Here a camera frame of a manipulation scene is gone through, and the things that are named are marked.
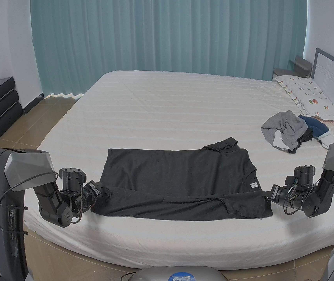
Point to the bed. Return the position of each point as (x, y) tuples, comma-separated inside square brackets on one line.
[(170, 107)]

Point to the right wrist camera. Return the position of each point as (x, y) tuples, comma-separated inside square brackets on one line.
[(290, 181)]

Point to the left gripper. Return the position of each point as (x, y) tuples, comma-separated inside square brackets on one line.
[(88, 199)]

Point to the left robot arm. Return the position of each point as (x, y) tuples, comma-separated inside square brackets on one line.
[(26, 165)]

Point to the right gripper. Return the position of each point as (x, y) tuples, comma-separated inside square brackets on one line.
[(284, 196)]

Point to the black T-shirt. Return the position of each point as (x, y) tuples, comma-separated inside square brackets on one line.
[(178, 171)]

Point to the grey bedside table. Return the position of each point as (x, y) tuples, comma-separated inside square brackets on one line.
[(301, 64)]

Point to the pile of clothes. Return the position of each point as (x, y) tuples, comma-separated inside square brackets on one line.
[(290, 124)]

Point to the blue-green curtain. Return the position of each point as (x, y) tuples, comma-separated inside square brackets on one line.
[(155, 25)]

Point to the white printed pillow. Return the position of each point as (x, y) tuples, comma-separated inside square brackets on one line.
[(310, 97)]

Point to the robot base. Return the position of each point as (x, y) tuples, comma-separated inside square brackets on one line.
[(175, 275)]

